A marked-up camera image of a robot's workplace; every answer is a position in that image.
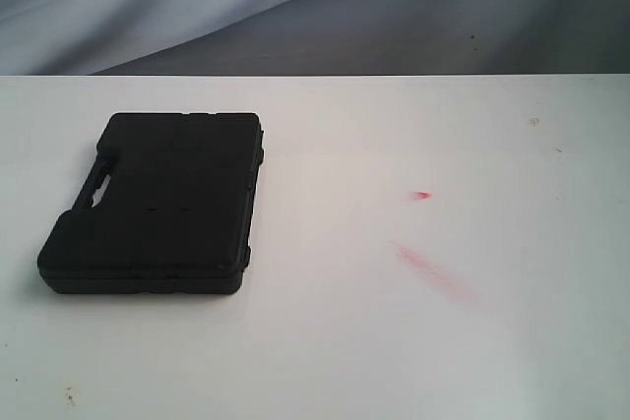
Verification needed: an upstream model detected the black plastic carry case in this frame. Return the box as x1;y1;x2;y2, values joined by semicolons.
37;112;264;295

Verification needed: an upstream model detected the white backdrop cloth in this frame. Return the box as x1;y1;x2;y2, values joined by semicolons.
1;0;629;76

